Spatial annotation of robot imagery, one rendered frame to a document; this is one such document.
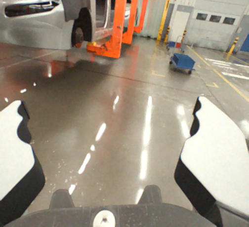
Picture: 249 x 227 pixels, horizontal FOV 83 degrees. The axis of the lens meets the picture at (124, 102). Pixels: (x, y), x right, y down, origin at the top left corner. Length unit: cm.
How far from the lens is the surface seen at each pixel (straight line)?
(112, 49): 301
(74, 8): 235
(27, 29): 218
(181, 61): 472
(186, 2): 1245
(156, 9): 1225
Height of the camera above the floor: 129
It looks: 32 degrees down
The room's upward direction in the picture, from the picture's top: 9 degrees clockwise
